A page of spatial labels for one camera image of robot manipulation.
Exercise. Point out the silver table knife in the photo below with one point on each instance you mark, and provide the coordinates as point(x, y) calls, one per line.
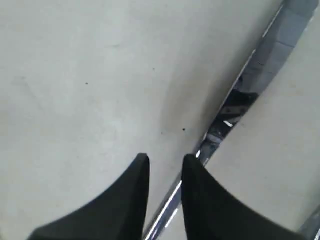
point(166, 212)

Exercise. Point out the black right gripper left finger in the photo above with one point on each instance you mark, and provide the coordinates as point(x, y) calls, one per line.
point(118, 213)

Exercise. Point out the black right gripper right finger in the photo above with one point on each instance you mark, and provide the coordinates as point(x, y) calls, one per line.
point(210, 212)

